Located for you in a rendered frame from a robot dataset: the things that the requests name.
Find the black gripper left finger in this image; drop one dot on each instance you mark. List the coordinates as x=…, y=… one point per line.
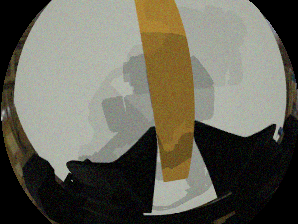
x=134, y=172

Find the orange bar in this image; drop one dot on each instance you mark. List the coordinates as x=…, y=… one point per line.
x=170, y=76

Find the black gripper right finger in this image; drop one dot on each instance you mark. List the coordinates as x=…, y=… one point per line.
x=226, y=154

